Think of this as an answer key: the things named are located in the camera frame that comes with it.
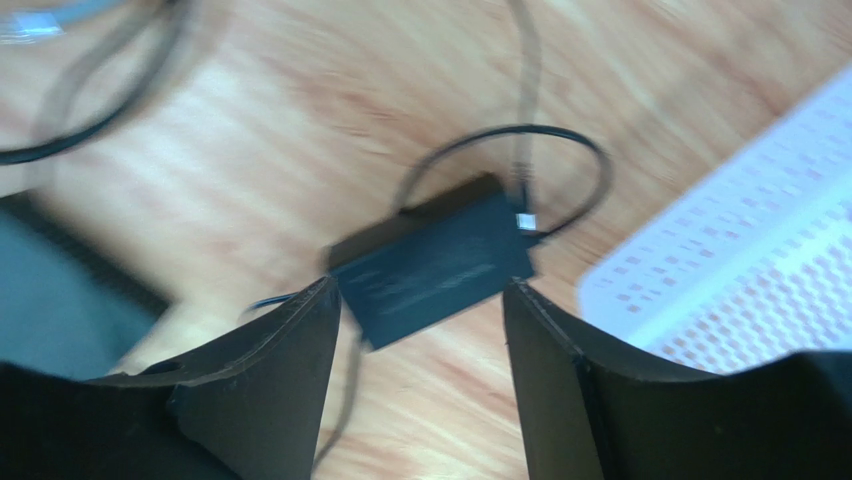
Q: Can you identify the thin black power cord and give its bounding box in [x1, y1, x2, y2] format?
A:
[246, 0, 614, 467]

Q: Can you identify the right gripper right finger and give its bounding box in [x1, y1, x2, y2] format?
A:
[502, 280, 851, 479]

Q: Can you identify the black power adapter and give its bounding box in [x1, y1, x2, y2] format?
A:
[326, 174, 535, 350]

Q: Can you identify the black network switch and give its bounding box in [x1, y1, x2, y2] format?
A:
[1, 194, 170, 380]

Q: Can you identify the black braided ethernet cable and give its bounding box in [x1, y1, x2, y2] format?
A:
[0, 0, 194, 166]

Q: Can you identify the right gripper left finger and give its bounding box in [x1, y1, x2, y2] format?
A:
[1, 277, 341, 479]

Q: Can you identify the white plastic basket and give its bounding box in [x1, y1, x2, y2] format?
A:
[578, 70, 851, 374]

